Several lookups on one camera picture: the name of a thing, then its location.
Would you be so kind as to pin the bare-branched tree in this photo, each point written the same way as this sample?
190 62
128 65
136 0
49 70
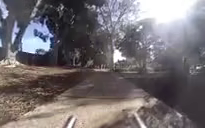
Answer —
109 50

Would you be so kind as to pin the concrete path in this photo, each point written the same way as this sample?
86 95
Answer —
96 87

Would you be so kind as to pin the group of dark trees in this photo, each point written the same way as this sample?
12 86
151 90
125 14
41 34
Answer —
73 30

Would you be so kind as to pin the robot's own part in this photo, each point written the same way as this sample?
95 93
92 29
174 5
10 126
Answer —
70 122
140 120

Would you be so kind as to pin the dark fence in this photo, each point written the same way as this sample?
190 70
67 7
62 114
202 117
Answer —
30 58

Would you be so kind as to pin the gravel strip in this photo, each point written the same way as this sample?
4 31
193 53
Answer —
160 115

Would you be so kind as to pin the bare dirt ground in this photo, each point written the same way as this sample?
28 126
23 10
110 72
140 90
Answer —
16 90

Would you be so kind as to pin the dark hedge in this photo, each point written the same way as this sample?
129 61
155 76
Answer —
190 100

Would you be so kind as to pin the large pale-trunked tree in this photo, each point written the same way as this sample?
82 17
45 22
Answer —
8 43

